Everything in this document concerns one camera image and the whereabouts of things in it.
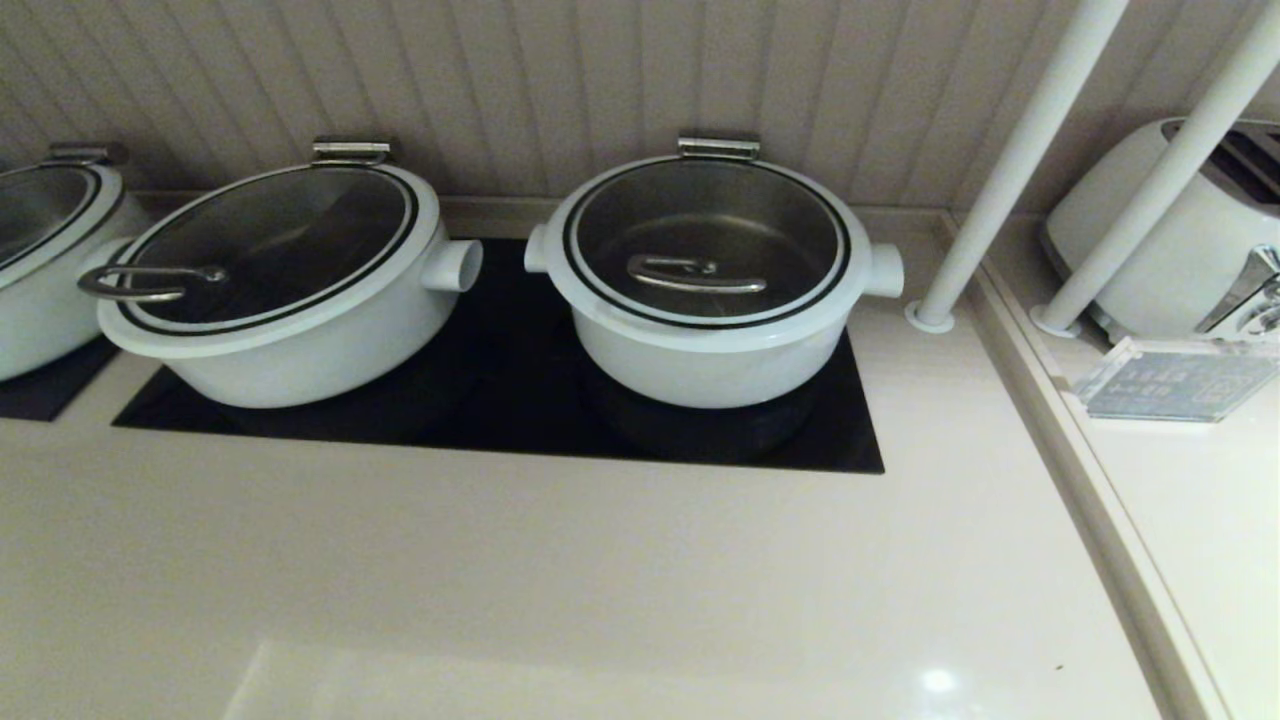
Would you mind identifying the glass lid with white rim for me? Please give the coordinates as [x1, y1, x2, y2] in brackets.
[0, 160, 125, 291]
[547, 156, 875, 354]

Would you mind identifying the white pot with steel insert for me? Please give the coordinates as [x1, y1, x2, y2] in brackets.
[0, 190, 155, 382]
[522, 224, 907, 410]

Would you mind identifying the white bucket with metal handle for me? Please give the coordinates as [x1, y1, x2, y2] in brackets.
[150, 237, 485, 410]

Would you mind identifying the large black induction cooktop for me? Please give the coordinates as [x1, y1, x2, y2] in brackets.
[111, 237, 886, 475]

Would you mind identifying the white support pole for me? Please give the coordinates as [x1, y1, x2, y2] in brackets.
[905, 0, 1132, 335]
[1030, 4, 1280, 339]

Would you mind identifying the white toaster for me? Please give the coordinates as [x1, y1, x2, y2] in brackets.
[1040, 117, 1280, 345]

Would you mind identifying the clear acrylic sign holder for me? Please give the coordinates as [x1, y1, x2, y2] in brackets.
[1067, 335, 1280, 424]

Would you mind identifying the wide glass lid, loop handle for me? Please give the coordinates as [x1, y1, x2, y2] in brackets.
[76, 163, 442, 359]

